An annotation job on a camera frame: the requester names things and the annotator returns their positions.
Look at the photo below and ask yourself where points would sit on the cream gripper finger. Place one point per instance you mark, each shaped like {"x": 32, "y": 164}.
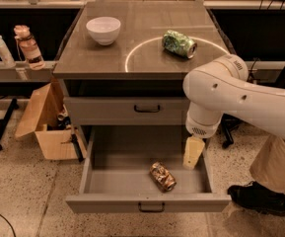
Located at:
{"x": 192, "y": 151}

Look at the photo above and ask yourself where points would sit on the crushed orange can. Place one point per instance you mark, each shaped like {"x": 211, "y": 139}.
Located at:
{"x": 162, "y": 177}

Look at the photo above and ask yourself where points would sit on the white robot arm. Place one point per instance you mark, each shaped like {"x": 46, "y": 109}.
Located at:
{"x": 221, "y": 87}

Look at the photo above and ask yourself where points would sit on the open grey middle drawer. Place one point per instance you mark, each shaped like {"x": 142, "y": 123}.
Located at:
{"x": 116, "y": 175}

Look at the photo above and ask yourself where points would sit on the crushed green can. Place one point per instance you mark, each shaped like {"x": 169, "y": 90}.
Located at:
{"x": 179, "y": 44}

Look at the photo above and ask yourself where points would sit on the grey drawer cabinet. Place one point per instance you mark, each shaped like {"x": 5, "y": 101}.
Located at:
{"x": 136, "y": 64}

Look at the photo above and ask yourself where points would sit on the closed grey top drawer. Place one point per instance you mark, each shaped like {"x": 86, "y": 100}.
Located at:
{"x": 119, "y": 110}

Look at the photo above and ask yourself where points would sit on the black stand leg right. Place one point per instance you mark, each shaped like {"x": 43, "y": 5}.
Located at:
{"x": 228, "y": 124}

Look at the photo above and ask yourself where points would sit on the black stand leg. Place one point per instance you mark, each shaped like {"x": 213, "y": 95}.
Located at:
{"x": 4, "y": 121}
{"x": 228, "y": 124}

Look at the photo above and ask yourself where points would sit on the white ceramic bowl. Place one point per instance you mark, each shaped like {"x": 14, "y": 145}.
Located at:
{"x": 104, "y": 30}

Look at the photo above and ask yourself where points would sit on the wooden box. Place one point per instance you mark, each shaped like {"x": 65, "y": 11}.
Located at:
{"x": 44, "y": 116}

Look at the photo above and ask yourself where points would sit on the brown labelled bottle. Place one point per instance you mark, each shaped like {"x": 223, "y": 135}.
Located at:
{"x": 27, "y": 44}

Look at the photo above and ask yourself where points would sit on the black stand leg left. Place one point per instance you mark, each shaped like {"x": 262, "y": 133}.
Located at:
{"x": 4, "y": 121}

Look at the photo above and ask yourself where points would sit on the white plastic bottle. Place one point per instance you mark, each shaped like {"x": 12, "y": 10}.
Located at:
{"x": 6, "y": 55}

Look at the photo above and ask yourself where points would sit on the black top drawer handle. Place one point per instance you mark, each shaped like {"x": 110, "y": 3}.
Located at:
{"x": 146, "y": 110}

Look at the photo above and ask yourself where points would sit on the black drawer handle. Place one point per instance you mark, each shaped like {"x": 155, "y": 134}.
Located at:
{"x": 151, "y": 208}
{"x": 146, "y": 110}

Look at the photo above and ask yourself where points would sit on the black middle drawer handle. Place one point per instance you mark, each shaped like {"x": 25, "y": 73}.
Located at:
{"x": 151, "y": 208}

